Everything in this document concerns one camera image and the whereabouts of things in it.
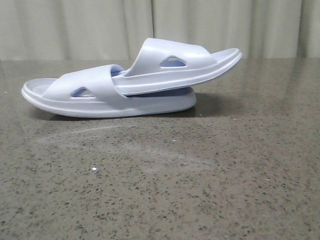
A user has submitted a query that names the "light blue slipper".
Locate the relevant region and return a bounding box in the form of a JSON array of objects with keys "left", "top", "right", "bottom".
[
  {"left": 21, "top": 64, "right": 197, "bottom": 118},
  {"left": 111, "top": 38, "right": 242, "bottom": 96}
]

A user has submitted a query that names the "beige curtain backdrop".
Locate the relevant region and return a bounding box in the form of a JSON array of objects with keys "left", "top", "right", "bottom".
[{"left": 0, "top": 0, "right": 320, "bottom": 61}]

